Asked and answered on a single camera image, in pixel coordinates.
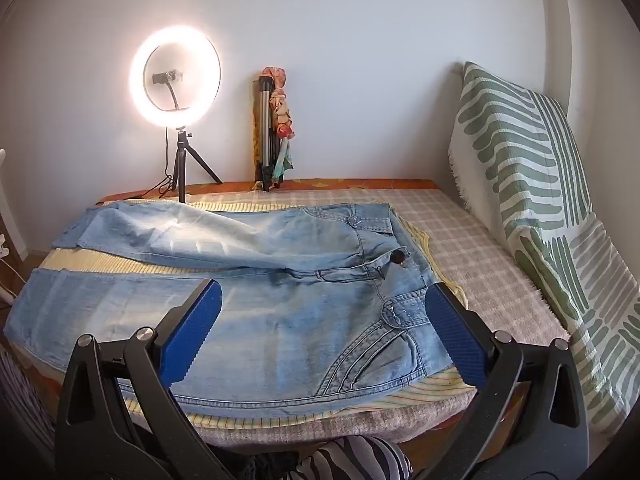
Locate yellow striped cloth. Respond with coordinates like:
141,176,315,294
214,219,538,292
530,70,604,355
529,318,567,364
40,197,476,431

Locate white lamp cable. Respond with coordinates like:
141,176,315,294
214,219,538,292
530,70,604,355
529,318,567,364
0,255,31,307

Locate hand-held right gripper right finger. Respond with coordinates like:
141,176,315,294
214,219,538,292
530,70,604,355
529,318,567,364
424,282,593,480

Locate zebra striped trouser leg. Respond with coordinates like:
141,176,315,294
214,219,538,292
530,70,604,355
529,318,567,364
295,435,413,480

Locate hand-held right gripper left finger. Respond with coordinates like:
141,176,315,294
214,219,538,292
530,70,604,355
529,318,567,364
55,279,236,480

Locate pink checked blanket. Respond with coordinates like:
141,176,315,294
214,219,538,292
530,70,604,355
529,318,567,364
95,182,571,448

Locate black mini tripod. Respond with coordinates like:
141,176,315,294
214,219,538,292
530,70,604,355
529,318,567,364
167,127,224,205

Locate green patterned white cushion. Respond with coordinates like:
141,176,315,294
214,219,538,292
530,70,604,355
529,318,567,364
446,61,640,436

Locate folded silver black tripod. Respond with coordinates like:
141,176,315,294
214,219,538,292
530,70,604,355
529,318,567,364
250,75,286,192

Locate white ring light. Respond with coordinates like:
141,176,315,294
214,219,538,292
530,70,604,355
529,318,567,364
129,24,222,127

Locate light blue denim pants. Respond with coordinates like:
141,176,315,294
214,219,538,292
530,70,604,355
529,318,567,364
4,202,463,418

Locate colourful patterned scarf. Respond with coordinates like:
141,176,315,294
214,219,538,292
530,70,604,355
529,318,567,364
267,66,297,183

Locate black power cable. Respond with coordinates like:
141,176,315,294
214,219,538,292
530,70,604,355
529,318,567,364
95,125,180,205

